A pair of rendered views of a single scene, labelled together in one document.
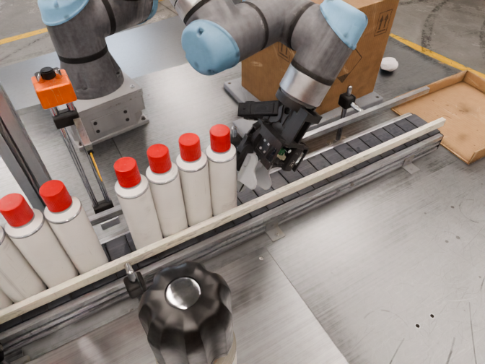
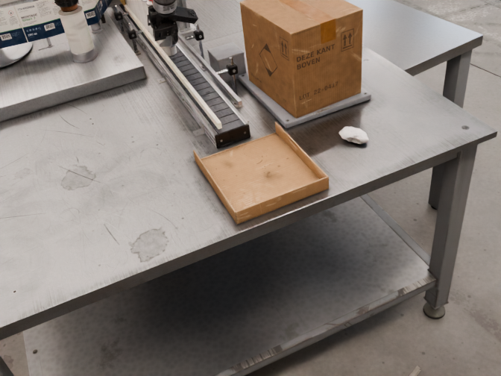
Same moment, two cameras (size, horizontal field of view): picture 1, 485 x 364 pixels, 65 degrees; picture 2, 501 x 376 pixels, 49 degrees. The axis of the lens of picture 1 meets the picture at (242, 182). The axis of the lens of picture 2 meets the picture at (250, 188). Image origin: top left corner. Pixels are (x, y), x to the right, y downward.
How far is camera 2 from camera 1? 2.07 m
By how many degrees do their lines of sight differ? 68
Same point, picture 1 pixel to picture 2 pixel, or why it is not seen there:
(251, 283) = (124, 63)
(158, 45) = (384, 23)
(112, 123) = not seen: hidden behind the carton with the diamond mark
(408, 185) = (183, 129)
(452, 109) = (271, 167)
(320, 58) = not seen: outside the picture
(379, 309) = (104, 109)
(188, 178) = not seen: hidden behind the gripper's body
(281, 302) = (111, 70)
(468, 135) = (230, 168)
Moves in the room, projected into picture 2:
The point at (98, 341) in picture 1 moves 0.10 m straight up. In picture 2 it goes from (116, 36) to (109, 11)
